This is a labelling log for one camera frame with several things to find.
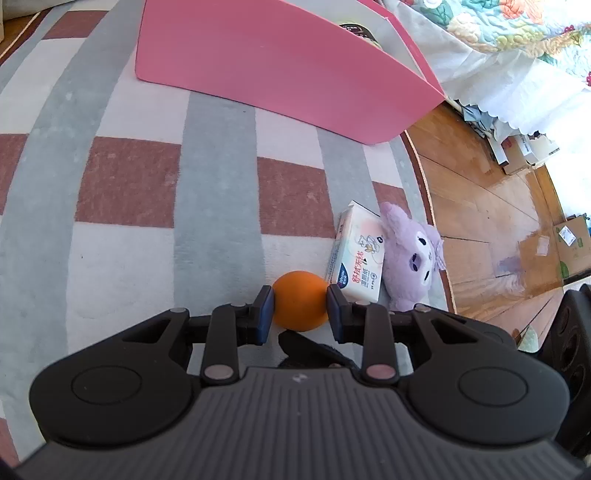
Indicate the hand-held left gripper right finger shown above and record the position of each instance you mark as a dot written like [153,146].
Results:
[334,318]

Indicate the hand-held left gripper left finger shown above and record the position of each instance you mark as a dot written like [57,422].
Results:
[265,314]

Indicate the orange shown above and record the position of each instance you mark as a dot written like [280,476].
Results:
[299,300]

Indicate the white cartoon tissue packet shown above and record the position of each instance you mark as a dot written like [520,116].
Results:
[355,258]

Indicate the purple plush toy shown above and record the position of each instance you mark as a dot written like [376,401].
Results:
[411,258]

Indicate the pink cardboard box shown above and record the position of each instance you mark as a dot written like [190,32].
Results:
[277,60]

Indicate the black fuzzy cloth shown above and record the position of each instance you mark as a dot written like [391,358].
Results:
[304,350]

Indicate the brown cardboard box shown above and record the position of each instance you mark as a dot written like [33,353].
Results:
[575,244]

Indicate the checked grey and red rug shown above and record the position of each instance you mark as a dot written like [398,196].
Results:
[138,230]

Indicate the small white cartons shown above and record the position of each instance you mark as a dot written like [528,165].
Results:
[517,154]

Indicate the grey paper bundle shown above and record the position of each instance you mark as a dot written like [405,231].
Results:
[478,120]

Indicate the floral quilted bed cover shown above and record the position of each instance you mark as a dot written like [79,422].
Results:
[498,87]

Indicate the green yarn ball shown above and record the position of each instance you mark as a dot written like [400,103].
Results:
[362,33]

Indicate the floral quilt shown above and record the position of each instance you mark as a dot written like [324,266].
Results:
[508,23]

